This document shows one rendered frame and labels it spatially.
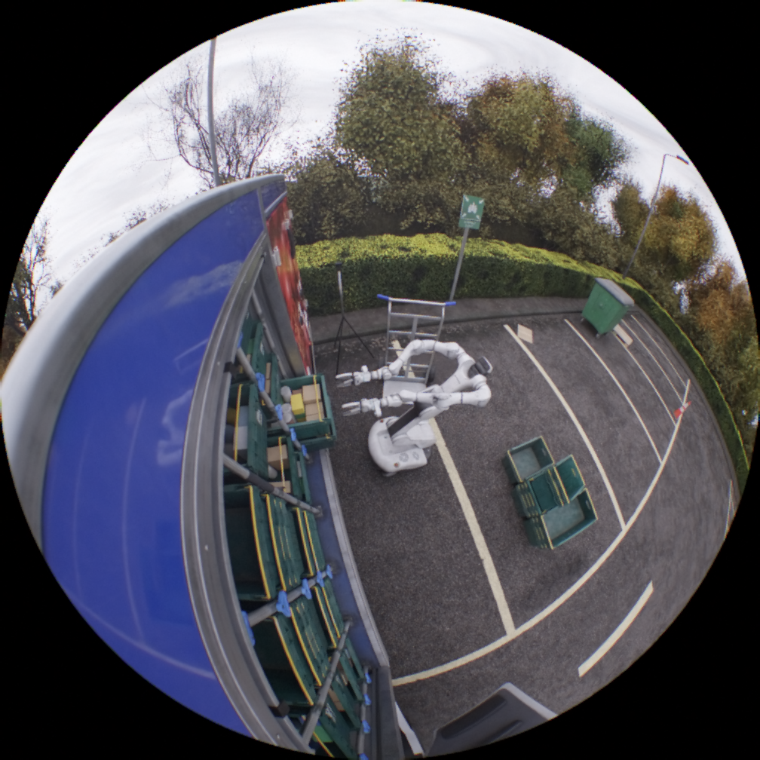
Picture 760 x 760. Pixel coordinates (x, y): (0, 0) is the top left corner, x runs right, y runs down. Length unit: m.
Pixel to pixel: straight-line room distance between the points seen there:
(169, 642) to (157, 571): 0.08
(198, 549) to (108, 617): 0.16
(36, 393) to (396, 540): 2.47
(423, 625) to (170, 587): 2.53
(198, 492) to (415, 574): 2.33
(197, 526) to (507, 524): 2.76
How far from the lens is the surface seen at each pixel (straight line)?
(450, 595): 2.67
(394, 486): 2.51
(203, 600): 0.34
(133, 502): 0.28
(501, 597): 2.92
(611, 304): 6.56
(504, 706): 2.78
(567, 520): 2.96
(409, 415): 1.92
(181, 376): 0.37
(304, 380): 1.73
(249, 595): 0.86
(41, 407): 0.23
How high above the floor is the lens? 2.45
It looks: 52 degrees down
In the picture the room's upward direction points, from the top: 2 degrees clockwise
